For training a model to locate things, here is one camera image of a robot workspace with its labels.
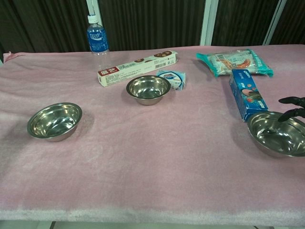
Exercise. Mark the Pocari Sweat plastic bottle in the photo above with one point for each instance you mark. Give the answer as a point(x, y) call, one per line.
point(97, 40)

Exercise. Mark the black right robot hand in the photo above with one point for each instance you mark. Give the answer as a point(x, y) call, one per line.
point(300, 105)

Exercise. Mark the pink fleece table cloth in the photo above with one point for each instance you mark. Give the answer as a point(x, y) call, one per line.
point(152, 148)

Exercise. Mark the steel bowl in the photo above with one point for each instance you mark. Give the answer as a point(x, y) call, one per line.
point(147, 91)
point(274, 140)
point(53, 124)

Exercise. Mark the teal snack bag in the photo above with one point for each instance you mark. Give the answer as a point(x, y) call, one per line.
point(233, 62)

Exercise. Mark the long white cookie box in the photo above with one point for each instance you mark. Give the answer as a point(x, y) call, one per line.
point(133, 69)

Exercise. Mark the white frame post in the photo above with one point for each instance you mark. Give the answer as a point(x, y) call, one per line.
point(94, 8)
point(274, 23)
point(208, 21)

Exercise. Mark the small blue white packet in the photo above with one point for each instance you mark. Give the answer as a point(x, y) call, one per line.
point(178, 80)

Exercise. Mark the blue Oreo box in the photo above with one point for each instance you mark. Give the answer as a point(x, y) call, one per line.
point(245, 93)

